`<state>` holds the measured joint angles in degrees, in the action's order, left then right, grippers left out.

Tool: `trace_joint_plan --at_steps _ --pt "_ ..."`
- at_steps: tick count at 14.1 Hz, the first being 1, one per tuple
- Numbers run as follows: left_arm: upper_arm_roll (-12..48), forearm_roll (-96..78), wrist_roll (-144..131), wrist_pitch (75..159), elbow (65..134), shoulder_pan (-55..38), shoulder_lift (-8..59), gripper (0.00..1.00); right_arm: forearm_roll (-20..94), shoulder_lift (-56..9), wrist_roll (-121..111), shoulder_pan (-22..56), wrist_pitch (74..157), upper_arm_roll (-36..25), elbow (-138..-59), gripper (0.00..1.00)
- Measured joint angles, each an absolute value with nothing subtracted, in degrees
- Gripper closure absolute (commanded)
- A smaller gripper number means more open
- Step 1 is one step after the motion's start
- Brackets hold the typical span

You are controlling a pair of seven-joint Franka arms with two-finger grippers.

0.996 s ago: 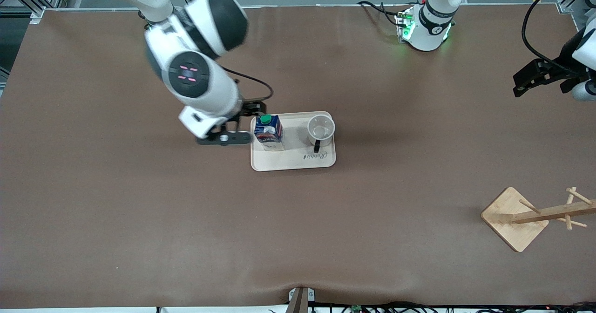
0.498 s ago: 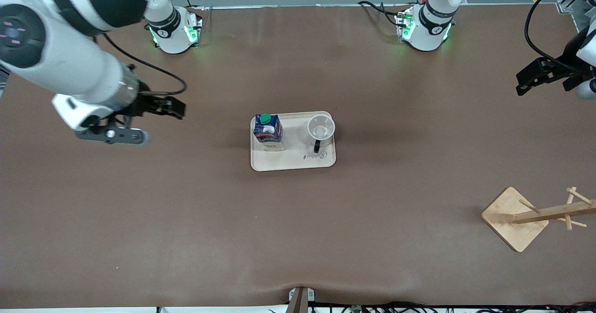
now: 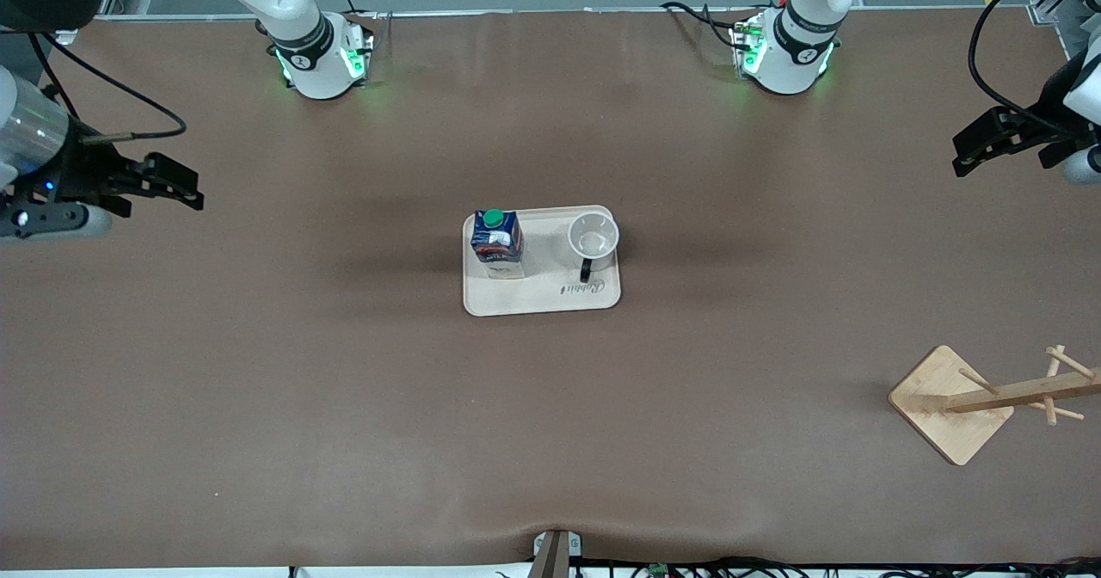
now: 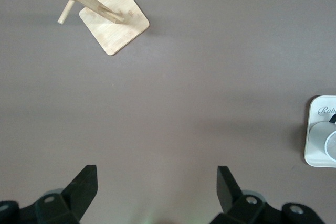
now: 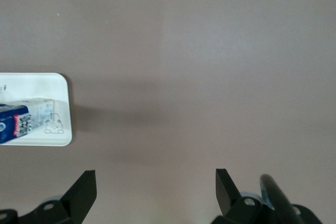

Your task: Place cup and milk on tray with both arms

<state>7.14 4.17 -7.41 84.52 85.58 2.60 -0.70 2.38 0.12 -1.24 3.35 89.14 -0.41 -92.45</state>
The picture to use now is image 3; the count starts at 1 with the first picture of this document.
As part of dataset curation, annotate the blue milk carton green cap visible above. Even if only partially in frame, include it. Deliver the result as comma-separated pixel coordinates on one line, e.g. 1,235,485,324
471,209,526,280

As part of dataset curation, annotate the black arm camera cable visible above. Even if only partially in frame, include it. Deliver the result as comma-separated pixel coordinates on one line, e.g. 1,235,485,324
26,32,188,145
969,0,1069,120

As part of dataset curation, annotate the black left arm base cable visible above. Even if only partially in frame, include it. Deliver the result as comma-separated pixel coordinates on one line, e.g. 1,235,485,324
661,2,747,50

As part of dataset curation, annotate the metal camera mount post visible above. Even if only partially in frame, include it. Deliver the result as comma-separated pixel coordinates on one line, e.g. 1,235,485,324
532,530,583,578

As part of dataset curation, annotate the cream plastic tray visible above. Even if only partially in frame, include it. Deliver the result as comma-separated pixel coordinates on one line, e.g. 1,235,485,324
462,205,622,317

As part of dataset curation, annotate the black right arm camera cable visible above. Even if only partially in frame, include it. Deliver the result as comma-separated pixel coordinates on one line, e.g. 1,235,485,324
26,32,188,145

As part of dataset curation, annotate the white smiley mug black handle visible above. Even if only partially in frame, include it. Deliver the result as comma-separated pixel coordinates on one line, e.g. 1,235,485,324
568,208,620,283

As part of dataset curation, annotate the wooden mug tree stand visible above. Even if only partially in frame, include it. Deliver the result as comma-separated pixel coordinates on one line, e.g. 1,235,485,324
888,344,1101,466

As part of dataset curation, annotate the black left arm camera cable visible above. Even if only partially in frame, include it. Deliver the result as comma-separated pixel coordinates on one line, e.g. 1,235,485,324
969,0,1069,120

